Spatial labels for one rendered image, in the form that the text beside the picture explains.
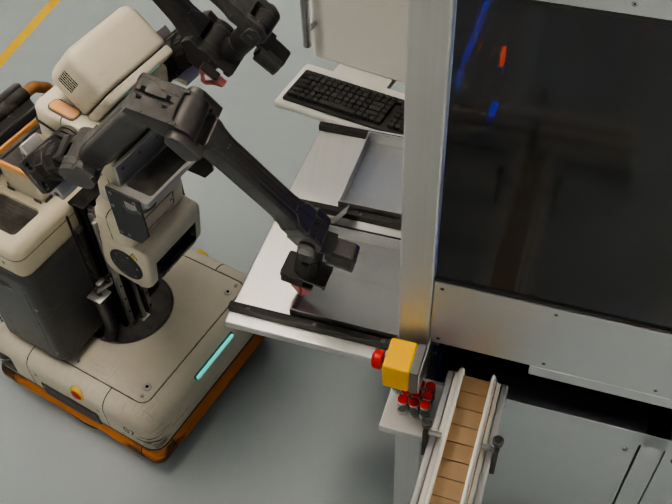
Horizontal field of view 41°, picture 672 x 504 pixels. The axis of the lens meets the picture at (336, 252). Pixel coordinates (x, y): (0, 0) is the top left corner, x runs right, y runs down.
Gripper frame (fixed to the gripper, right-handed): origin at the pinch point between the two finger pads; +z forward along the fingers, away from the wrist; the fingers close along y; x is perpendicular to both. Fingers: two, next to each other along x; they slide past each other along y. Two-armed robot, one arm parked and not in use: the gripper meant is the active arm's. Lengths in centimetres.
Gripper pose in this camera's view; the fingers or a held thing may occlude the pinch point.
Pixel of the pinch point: (302, 292)
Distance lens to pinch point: 198.3
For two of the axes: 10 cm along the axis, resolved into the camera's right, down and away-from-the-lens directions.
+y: 9.4, 3.3, -1.0
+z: -1.3, 6.0, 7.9
